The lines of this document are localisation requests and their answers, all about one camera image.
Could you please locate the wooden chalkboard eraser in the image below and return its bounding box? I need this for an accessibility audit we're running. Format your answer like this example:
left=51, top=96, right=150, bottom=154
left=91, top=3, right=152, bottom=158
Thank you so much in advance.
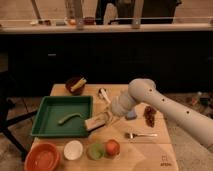
left=85, top=116, right=105, bottom=131

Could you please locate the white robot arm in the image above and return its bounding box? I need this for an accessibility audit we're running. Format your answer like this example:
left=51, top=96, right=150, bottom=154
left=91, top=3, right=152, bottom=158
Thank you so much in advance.
left=104, top=78, right=213, bottom=153

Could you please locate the orange plastic cup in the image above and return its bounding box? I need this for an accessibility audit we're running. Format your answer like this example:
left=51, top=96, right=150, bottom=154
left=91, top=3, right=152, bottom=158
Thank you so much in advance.
left=105, top=139, right=120, bottom=157

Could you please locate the green plastic cup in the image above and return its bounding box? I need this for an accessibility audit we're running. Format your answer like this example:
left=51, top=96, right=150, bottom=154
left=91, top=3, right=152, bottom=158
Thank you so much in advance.
left=87, top=143, right=105, bottom=160

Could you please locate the white plastic cup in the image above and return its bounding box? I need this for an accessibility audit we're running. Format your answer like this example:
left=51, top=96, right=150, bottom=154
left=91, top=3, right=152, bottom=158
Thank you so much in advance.
left=63, top=140, right=83, bottom=160

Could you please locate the blue sponge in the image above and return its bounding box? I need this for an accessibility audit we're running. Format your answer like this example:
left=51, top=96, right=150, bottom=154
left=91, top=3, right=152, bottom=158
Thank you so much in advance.
left=125, top=110, right=137, bottom=120

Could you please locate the silver fork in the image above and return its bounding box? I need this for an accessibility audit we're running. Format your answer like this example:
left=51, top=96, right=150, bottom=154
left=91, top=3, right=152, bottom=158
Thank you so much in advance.
left=124, top=132, right=158, bottom=139

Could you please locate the green bean toy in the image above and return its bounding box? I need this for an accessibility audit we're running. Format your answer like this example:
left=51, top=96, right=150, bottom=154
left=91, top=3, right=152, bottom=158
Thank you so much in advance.
left=58, top=113, right=82, bottom=125

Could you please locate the dark grape bunch toy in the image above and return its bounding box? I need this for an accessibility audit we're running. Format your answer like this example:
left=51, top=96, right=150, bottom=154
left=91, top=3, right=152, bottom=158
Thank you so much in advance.
left=143, top=106, right=157, bottom=127

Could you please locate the yellow corn toy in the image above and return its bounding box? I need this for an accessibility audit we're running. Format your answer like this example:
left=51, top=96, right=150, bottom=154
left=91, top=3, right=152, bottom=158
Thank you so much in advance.
left=70, top=78, right=87, bottom=92

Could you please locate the dark red bowl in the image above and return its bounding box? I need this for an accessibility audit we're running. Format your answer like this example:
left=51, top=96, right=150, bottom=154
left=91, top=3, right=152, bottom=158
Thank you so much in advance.
left=65, top=77, right=86, bottom=95

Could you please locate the green plastic tray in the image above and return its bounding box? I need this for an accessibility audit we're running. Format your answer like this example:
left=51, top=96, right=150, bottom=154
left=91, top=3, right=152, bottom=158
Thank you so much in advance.
left=31, top=96, right=93, bottom=138

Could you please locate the orange plastic bowl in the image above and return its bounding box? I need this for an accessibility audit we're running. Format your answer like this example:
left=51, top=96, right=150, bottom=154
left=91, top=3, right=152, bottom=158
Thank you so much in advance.
left=24, top=143, right=60, bottom=171

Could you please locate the black cabinet counter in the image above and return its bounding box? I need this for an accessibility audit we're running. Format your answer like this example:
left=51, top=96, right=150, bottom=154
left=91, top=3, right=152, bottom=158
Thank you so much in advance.
left=0, top=26, right=213, bottom=96

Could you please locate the black office chair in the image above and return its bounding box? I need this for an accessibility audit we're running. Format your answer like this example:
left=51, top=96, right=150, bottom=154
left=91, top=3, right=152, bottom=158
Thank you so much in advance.
left=0, top=71, right=36, bottom=159

